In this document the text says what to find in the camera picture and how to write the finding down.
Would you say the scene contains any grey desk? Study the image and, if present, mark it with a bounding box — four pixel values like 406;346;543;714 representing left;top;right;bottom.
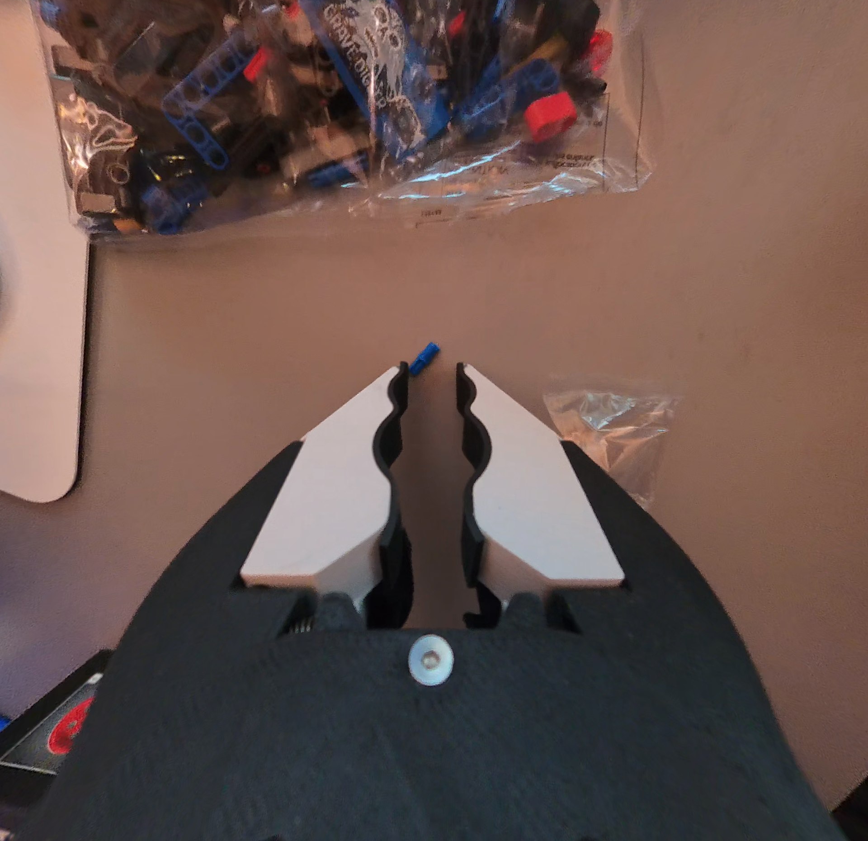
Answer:
0;0;868;815

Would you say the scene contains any small clear bag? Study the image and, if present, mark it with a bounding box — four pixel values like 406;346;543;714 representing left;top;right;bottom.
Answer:
542;373;684;511

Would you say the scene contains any black toy set box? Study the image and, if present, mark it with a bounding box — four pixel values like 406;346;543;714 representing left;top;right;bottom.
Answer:
0;647;113;781

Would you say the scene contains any clear bag of toy bricks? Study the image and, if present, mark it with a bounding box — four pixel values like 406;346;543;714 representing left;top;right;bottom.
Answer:
30;0;656;246

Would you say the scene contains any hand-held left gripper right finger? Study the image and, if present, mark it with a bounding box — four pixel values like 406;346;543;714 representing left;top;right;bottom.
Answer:
456;361;626;605

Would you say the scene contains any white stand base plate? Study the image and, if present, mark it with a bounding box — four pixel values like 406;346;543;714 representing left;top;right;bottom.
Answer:
0;0;91;505

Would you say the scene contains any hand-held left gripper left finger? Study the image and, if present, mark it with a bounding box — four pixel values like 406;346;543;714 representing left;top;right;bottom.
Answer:
239;364;411;628

